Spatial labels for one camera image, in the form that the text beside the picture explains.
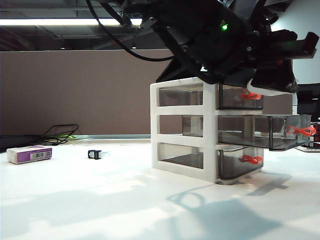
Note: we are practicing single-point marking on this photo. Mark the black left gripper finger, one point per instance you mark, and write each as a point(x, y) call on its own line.
point(275, 77)

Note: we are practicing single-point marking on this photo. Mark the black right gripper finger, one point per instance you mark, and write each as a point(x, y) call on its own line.
point(172, 73)

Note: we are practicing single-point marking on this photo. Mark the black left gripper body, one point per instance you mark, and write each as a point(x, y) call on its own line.
point(207, 45)

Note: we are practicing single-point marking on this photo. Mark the white earphone case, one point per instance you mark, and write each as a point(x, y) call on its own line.
point(262, 92)

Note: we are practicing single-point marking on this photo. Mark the white plastic drawer cabinet frame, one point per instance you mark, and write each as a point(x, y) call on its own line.
point(208, 125)

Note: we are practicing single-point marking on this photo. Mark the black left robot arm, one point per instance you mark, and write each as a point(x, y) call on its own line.
point(150, 7)

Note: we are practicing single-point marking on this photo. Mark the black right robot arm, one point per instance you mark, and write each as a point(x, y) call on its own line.
point(265, 15)

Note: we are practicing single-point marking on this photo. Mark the black monitor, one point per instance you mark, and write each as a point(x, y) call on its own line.
point(310, 102)

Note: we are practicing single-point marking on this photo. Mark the round ceiling spotlight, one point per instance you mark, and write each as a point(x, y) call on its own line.
point(134, 46)

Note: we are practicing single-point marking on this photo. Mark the white flat tray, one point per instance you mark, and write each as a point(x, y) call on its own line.
point(310, 149)

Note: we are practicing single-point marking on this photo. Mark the brown desk partition panel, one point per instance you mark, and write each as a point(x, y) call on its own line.
point(75, 95)

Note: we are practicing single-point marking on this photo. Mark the small black plastic clip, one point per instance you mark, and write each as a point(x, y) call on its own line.
point(93, 154)

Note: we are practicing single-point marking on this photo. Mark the long ceiling light strip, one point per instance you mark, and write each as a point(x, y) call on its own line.
point(50, 22)

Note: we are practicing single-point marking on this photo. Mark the purple and white small box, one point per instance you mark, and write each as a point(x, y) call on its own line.
point(25, 155)

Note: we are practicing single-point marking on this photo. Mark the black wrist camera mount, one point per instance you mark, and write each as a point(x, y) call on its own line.
point(282, 45)

